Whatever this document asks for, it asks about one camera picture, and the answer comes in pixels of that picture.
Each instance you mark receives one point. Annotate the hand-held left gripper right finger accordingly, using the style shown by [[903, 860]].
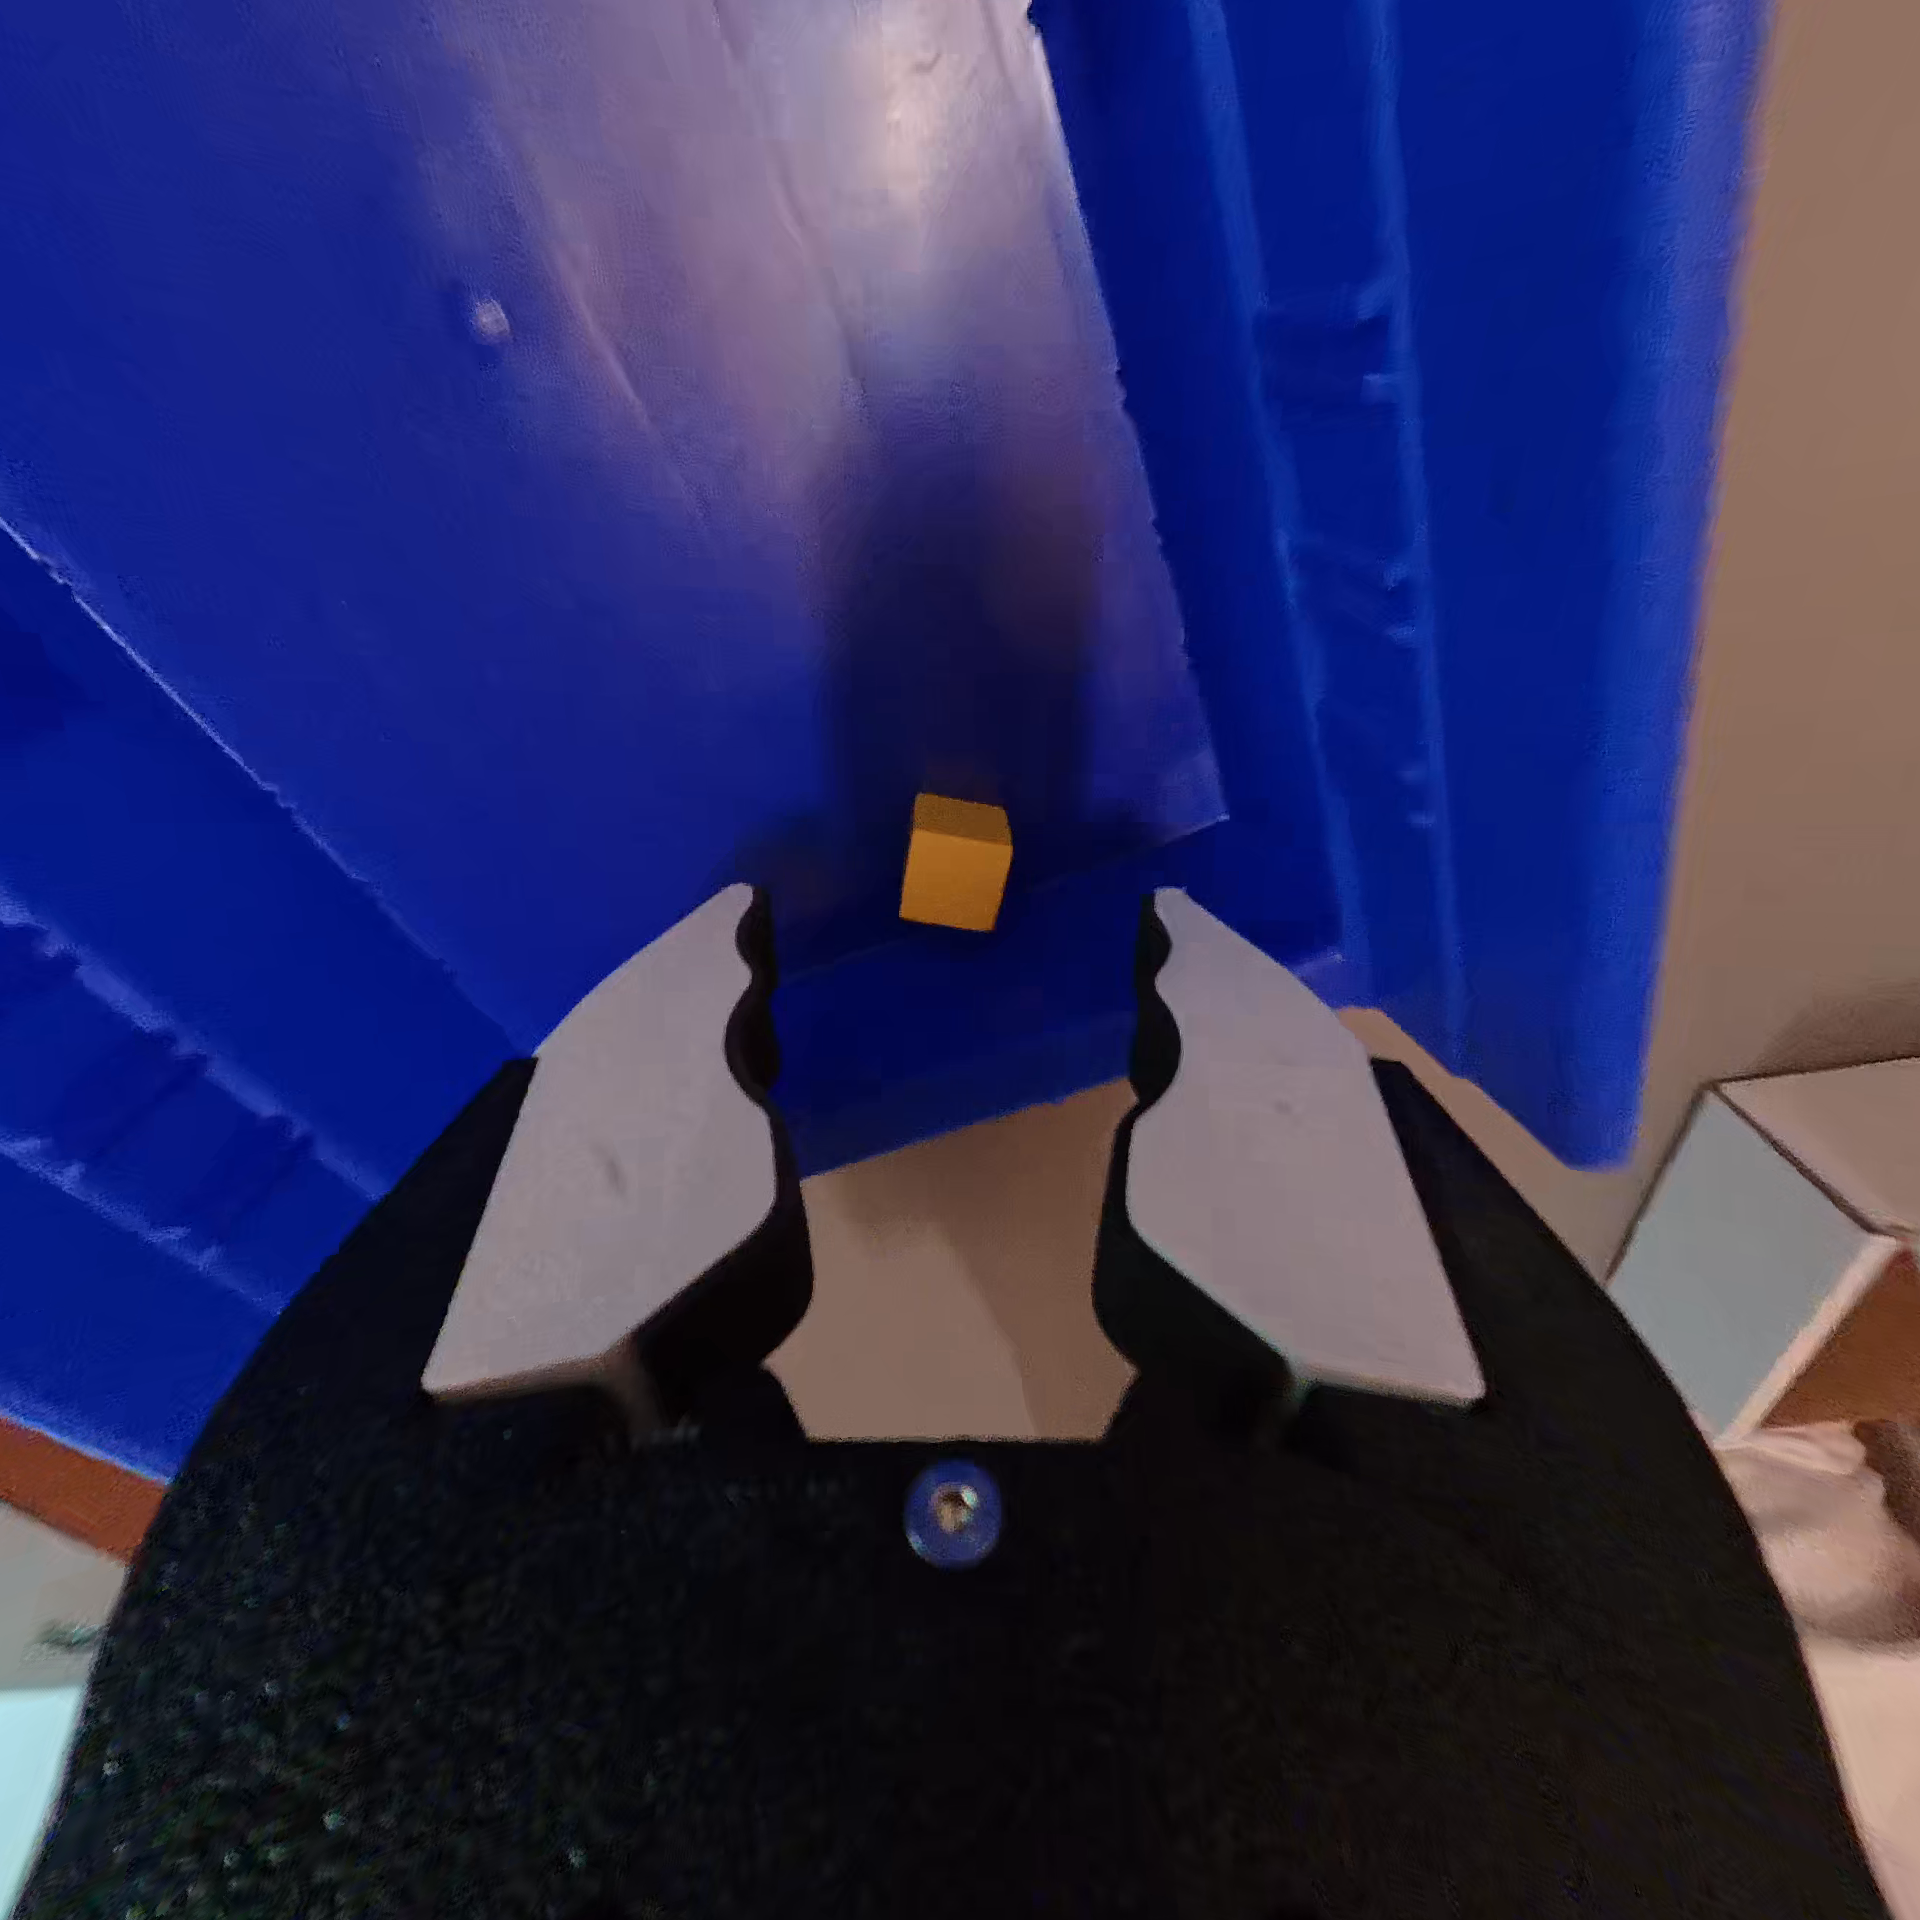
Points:
[[1290, 1201]]

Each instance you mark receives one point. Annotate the yellow wooden cube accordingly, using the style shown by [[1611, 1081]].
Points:
[[954, 868]]

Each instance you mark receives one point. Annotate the blue plastic bin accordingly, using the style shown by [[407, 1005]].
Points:
[[451, 598]]

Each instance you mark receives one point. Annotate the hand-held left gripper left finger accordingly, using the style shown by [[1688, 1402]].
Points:
[[616, 1201]]

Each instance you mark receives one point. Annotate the white cardboard mailer box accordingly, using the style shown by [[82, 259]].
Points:
[[1723, 1275]]

